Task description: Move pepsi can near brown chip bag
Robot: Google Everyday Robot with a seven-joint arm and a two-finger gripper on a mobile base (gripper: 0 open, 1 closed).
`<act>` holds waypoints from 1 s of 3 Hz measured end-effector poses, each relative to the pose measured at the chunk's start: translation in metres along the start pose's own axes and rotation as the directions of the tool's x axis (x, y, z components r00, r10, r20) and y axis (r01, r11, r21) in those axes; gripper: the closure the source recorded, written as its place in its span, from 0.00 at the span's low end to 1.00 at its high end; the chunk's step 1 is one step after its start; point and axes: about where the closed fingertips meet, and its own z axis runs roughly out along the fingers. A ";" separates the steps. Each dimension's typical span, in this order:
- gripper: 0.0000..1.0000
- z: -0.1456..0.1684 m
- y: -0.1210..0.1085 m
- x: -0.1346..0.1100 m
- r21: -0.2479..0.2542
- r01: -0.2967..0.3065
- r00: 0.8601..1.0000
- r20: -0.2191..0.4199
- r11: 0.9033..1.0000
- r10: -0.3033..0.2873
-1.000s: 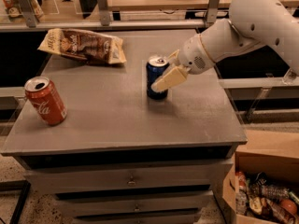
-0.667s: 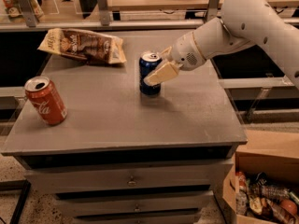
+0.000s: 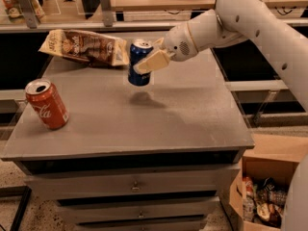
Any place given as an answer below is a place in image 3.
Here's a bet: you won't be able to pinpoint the red coca-cola can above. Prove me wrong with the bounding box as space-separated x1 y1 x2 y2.
25 78 69 130

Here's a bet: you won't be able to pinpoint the metal glass railing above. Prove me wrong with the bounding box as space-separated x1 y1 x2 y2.
0 0 308 34

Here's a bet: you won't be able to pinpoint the cardboard box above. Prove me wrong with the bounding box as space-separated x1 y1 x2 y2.
229 134 308 231

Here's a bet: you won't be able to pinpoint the snack bags in box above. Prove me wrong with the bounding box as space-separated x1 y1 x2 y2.
243 176 287 228

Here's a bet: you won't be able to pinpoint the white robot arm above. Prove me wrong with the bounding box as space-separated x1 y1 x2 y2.
134 0 308 111

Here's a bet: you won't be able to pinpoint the blue pepsi can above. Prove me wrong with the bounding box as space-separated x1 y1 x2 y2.
127 38 154 88

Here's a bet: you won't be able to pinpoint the orange snack package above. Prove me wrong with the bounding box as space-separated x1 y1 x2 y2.
0 0 46 20

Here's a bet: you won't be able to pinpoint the brown chip bag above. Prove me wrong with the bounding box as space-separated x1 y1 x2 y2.
39 29 129 66

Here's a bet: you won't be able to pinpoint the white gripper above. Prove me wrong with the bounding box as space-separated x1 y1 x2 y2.
133 22 198 75

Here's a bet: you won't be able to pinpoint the grey drawer cabinet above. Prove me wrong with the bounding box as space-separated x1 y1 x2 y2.
1 51 253 231

